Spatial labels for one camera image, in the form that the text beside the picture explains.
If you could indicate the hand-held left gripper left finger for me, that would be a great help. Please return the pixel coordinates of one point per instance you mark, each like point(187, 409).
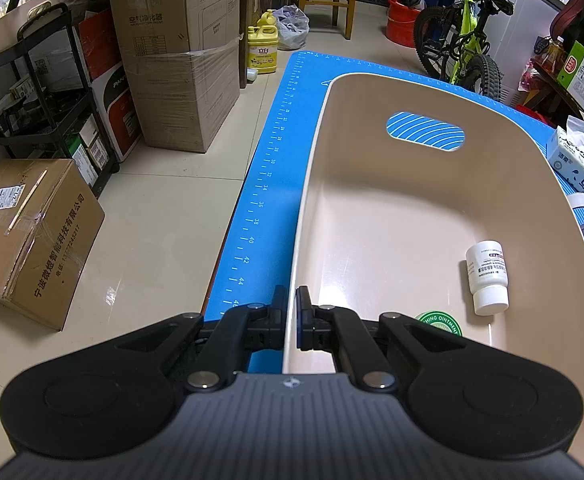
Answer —
point(279, 320)

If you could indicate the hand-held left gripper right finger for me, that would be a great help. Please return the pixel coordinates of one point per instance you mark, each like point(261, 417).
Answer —
point(302, 320)

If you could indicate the white medicine bottle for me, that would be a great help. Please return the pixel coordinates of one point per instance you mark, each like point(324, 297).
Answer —
point(487, 275)

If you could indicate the beige plastic basin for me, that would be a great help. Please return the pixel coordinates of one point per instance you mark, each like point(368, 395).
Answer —
point(387, 220)

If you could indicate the green round ointment tin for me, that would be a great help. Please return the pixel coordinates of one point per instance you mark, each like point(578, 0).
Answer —
point(439, 324)

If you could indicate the white tape roll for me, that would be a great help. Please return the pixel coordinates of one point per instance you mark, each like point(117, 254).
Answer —
point(583, 210)

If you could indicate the white tissue pack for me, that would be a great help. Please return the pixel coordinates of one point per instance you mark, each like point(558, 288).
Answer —
point(572, 160)

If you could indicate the blue silicone mat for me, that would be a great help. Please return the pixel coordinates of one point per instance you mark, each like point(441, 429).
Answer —
point(272, 160)

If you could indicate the film-wrapped cardboard box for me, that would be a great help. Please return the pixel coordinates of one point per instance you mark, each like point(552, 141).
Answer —
point(181, 100)

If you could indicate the small white cup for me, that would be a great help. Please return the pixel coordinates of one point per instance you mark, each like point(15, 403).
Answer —
point(252, 74)

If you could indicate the taped brown cardboard box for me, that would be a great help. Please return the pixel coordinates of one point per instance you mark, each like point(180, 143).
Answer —
point(36, 240)

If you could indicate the white and red appliance box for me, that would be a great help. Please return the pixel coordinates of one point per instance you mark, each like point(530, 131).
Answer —
point(119, 115)

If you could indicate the yellow detergent jug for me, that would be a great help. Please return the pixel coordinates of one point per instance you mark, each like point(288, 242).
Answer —
point(262, 50)

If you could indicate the white chest freezer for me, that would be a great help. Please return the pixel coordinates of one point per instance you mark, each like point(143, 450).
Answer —
point(527, 25)

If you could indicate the green and black bicycle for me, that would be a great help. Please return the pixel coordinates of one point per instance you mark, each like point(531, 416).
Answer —
point(467, 45)

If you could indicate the clear plastic bag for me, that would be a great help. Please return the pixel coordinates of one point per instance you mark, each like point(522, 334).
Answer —
point(292, 25)

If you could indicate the red bucket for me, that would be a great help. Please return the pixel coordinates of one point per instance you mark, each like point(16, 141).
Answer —
point(402, 25)

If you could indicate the black trolley rack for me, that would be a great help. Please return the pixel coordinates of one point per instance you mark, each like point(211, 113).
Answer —
point(46, 110)

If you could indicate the brown printed cardboard box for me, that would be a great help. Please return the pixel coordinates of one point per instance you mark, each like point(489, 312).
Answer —
point(171, 10)

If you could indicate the red cardboard box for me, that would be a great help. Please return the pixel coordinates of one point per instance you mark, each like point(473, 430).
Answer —
point(99, 42)

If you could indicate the beige storage basket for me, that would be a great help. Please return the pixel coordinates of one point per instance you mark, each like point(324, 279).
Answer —
point(16, 25)

